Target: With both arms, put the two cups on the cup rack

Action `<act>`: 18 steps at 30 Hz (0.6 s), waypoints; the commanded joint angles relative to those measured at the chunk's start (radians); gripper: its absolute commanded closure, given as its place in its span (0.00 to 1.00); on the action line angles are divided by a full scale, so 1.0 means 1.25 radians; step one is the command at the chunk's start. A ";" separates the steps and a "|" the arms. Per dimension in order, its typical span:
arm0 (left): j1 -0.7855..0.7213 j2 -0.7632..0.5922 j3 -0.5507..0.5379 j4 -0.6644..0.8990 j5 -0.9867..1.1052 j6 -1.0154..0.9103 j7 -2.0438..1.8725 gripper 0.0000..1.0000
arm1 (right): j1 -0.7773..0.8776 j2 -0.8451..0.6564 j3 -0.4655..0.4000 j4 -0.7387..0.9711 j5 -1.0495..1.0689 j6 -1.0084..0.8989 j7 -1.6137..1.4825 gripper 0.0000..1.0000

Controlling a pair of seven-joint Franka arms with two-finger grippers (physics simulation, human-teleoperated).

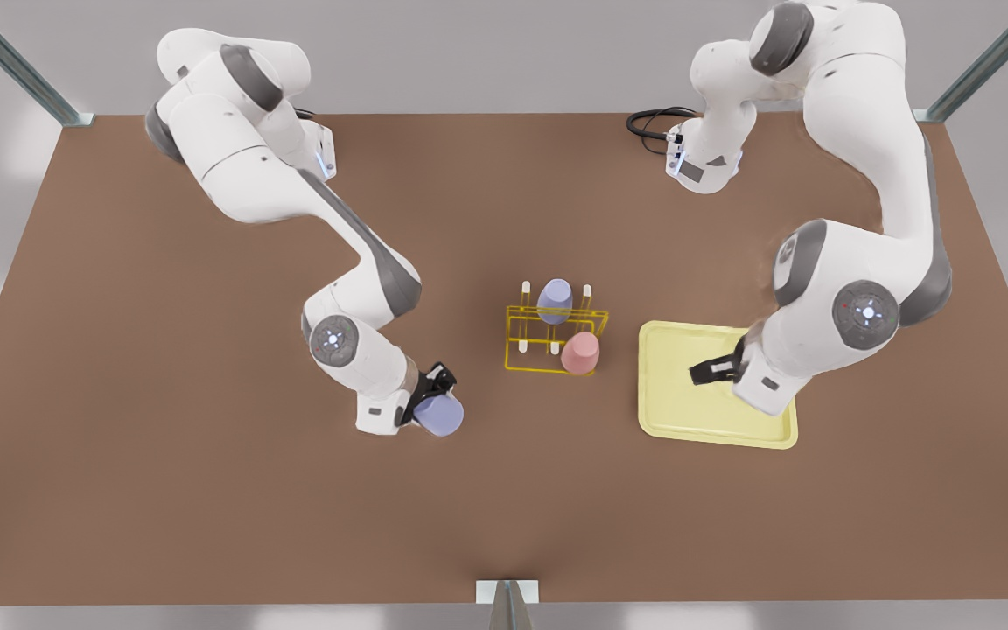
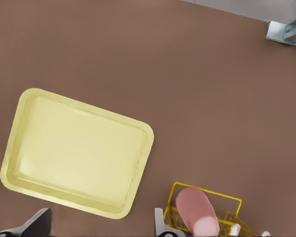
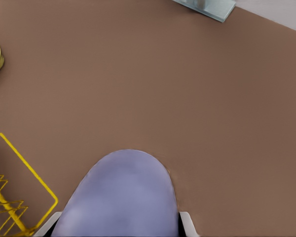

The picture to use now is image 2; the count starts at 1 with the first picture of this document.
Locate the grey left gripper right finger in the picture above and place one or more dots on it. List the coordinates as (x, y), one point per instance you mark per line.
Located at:
(160, 225)

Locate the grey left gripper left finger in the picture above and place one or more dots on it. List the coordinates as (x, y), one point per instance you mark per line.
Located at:
(37, 223)

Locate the silver frame post foot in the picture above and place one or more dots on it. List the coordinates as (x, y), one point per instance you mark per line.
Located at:
(286, 33)

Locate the white bottle cap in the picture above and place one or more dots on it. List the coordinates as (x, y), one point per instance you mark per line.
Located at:
(266, 234)
(235, 229)

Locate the pale yellow rectangular tray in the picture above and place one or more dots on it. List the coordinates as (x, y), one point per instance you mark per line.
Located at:
(76, 154)

